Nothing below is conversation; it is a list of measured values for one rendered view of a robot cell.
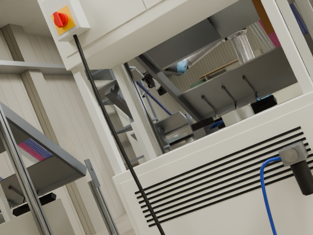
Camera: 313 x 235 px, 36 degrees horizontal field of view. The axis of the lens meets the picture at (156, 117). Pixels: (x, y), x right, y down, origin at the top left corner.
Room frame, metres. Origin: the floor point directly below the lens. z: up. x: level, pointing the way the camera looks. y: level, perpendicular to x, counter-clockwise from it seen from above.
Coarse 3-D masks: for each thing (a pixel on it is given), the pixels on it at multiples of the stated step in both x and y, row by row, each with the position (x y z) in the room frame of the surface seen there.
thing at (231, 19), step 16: (240, 0) 1.89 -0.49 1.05; (288, 0) 1.90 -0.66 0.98; (224, 16) 1.95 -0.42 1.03; (240, 16) 1.95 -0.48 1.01; (256, 16) 1.95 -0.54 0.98; (192, 32) 1.96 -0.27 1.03; (208, 32) 1.96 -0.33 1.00; (224, 32) 2.01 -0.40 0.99; (160, 48) 2.03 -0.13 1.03; (176, 48) 2.03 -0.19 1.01; (192, 48) 2.03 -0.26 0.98; (160, 64) 2.10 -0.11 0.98
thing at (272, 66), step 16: (240, 64) 2.17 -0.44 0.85; (256, 64) 2.16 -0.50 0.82; (272, 64) 2.16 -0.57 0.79; (288, 64) 2.17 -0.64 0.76; (304, 64) 2.17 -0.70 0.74; (208, 80) 2.24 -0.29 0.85; (224, 80) 2.23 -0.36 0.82; (240, 80) 2.24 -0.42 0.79; (256, 80) 2.24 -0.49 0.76; (272, 80) 2.24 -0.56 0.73; (192, 96) 2.31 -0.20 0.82; (208, 96) 2.31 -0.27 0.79; (224, 96) 2.32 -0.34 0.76; (240, 96) 2.32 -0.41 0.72; (208, 112) 2.40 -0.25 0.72
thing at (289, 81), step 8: (288, 80) 2.22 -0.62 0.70; (296, 80) 2.19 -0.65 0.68; (264, 88) 2.28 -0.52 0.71; (272, 88) 2.25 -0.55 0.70; (280, 88) 2.23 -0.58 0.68; (248, 96) 2.31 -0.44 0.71; (256, 96) 2.30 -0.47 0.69; (264, 96) 2.26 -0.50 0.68; (232, 104) 2.35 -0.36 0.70; (240, 104) 2.31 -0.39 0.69; (224, 112) 2.35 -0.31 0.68
